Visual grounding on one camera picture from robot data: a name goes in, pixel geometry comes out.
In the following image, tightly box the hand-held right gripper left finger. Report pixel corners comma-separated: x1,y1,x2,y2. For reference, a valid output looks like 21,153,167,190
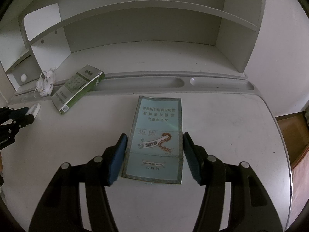
28,133,128,232

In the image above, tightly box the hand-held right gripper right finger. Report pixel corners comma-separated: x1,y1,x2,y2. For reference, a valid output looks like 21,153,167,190
182,132,283,232

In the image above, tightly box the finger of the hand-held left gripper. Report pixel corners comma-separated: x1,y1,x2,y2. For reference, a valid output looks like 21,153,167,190
0,114,35,133
0,106,32,117

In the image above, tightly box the white tape ring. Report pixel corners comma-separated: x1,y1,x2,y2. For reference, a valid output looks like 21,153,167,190
25,103,41,118

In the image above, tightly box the light blue carton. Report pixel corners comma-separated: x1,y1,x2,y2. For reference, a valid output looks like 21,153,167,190
121,95,185,185

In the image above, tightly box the grey drawer with white knob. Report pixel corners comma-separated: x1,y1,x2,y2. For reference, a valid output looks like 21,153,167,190
6,53,39,91

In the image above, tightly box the white face mask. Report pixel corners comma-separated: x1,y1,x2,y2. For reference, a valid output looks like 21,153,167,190
35,66,58,97

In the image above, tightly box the green carton box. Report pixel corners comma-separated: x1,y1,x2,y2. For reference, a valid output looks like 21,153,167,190
51,64,105,114

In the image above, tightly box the white desk shelf unit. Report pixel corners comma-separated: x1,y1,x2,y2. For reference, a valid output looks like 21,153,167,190
0,0,267,102

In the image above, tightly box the brown wooden frame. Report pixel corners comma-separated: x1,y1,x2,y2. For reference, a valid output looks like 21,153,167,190
275,112,309,170

